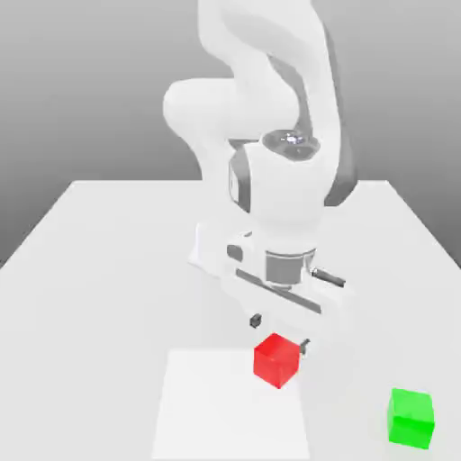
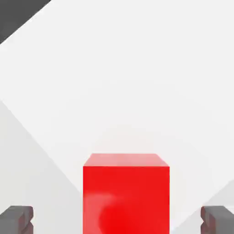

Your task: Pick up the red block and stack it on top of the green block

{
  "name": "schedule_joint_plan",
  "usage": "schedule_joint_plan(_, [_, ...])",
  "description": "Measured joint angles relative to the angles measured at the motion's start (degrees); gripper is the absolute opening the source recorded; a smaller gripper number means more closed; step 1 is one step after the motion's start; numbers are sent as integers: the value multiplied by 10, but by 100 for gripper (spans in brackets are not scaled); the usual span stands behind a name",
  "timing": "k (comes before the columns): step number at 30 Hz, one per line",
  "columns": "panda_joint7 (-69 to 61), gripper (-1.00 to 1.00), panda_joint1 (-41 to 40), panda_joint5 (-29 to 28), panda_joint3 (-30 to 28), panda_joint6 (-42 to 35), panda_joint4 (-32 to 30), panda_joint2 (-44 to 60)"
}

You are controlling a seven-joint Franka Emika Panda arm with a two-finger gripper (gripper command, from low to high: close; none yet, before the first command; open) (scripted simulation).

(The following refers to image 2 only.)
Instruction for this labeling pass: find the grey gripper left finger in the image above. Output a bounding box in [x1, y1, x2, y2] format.
[0, 205, 34, 234]

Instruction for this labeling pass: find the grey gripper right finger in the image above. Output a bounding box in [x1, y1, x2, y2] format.
[200, 205, 234, 234]

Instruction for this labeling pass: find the small red cube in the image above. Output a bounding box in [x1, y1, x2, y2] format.
[82, 153, 170, 234]

